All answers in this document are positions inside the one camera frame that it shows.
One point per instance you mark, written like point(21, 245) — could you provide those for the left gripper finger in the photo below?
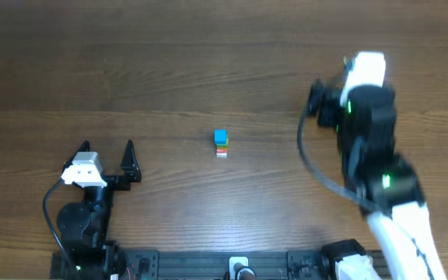
point(85, 146)
point(130, 163)

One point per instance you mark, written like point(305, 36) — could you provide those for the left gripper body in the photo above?
point(121, 182)

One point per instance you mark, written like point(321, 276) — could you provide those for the red cube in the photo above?
point(222, 151)

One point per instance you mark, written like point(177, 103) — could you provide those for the orange cube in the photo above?
point(222, 148)

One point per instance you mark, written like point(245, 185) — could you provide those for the blue cube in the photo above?
point(220, 136)

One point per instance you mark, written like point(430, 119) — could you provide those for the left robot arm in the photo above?
point(84, 225)

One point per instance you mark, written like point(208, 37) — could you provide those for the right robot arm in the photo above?
point(372, 136)

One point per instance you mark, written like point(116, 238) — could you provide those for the white cube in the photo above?
point(221, 155)

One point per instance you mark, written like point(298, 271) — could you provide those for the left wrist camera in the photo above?
point(84, 169)

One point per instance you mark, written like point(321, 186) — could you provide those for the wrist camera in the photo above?
point(84, 169)
point(368, 70)

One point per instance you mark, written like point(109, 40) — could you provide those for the mounting rail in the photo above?
point(200, 264)

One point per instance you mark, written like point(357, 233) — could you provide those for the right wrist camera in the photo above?
point(368, 70)

